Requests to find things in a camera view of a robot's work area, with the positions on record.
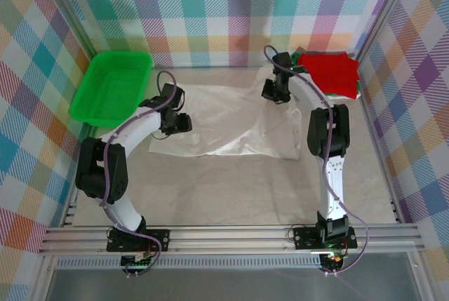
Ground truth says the white t-shirt with red print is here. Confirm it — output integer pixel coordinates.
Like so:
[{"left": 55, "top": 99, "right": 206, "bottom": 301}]
[{"left": 149, "top": 65, "right": 303, "bottom": 161}]

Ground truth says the folded red t-shirt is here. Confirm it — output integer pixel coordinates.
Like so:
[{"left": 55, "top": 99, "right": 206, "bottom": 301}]
[{"left": 297, "top": 53, "right": 361, "bottom": 99}]

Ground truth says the green plastic basket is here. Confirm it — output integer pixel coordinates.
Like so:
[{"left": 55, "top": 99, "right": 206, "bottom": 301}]
[{"left": 69, "top": 51, "right": 154, "bottom": 129}]

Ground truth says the folded white t-shirt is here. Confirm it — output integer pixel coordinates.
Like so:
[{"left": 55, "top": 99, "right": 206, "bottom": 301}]
[{"left": 329, "top": 90, "right": 362, "bottom": 102}]

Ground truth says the grey metal panel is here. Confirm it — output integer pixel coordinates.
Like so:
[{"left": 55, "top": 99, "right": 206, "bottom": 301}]
[{"left": 45, "top": 268, "right": 422, "bottom": 301}]

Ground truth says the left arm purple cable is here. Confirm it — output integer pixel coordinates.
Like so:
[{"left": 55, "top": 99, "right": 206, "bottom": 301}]
[{"left": 99, "top": 70, "right": 177, "bottom": 278}]

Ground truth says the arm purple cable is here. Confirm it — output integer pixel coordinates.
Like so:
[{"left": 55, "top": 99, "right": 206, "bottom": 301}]
[
  {"left": 99, "top": 70, "right": 177, "bottom": 278},
  {"left": 263, "top": 44, "right": 369, "bottom": 276}
]

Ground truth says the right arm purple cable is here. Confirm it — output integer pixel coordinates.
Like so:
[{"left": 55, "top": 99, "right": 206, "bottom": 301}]
[{"left": 263, "top": 44, "right": 369, "bottom": 276}]

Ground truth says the aluminium side rail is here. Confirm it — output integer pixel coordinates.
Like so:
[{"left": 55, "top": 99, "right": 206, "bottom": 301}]
[
  {"left": 356, "top": 57, "right": 404, "bottom": 225},
  {"left": 61, "top": 123, "right": 99, "bottom": 228}
]

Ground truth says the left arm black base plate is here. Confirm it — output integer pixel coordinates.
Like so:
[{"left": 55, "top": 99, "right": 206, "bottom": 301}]
[{"left": 106, "top": 229, "right": 170, "bottom": 253}]

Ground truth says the aluminium frame post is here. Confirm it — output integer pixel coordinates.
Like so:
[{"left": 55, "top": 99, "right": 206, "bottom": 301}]
[
  {"left": 352, "top": 0, "right": 420, "bottom": 62},
  {"left": 38, "top": 0, "right": 98, "bottom": 58}
]

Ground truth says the aluminium mounting rail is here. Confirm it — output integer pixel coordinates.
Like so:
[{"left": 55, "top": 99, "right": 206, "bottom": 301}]
[{"left": 37, "top": 224, "right": 426, "bottom": 256}]

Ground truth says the grey slotted cable duct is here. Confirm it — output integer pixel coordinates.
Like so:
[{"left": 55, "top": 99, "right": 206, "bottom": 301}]
[{"left": 55, "top": 257, "right": 322, "bottom": 269}]

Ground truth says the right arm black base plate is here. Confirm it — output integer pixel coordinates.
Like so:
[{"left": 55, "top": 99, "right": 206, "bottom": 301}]
[{"left": 293, "top": 225, "right": 358, "bottom": 250}]

